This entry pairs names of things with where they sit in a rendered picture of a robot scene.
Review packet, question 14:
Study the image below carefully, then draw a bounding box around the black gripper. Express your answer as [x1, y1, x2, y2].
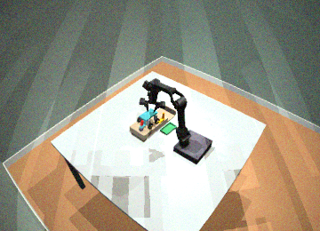
[139, 94, 165, 113]

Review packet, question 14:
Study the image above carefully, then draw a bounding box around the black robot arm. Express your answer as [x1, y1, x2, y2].
[142, 78, 191, 148]

